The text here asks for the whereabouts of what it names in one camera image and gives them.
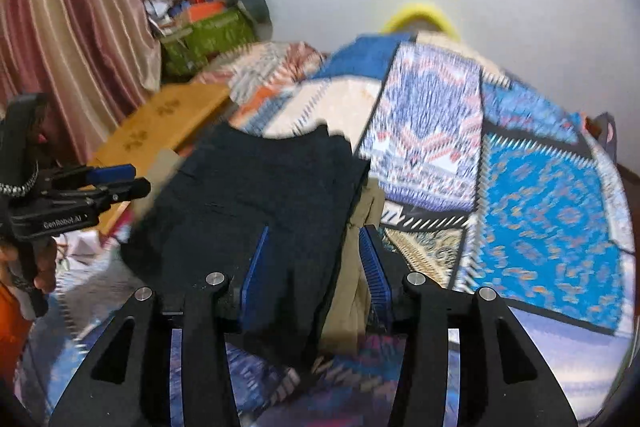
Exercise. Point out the light wooden board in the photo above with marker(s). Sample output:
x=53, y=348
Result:
x=160, y=117

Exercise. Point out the yellow round object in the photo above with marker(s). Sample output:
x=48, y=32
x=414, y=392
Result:
x=420, y=13

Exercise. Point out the patterned blue white bedsheet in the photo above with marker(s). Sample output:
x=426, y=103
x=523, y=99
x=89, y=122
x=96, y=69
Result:
x=540, y=217

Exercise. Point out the black pants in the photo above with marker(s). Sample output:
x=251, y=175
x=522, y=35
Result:
x=250, y=187

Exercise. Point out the striped pink curtain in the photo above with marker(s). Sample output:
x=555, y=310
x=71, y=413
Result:
x=75, y=7

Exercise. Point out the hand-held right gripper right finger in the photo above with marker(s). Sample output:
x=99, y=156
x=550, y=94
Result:
x=375, y=277

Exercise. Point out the person's left hand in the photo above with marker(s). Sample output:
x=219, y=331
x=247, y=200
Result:
x=47, y=264

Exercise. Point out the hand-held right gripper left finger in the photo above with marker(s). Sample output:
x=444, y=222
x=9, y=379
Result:
x=255, y=277

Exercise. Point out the khaki pants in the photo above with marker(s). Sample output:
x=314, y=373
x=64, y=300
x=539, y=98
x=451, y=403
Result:
x=350, y=307

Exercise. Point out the grey backpack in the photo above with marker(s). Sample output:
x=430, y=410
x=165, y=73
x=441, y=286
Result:
x=604, y=127

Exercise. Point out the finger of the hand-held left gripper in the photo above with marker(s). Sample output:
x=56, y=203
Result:
x=110, y=173
x=130, y=189

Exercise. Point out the orange box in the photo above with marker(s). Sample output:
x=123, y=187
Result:
x=202, y=10

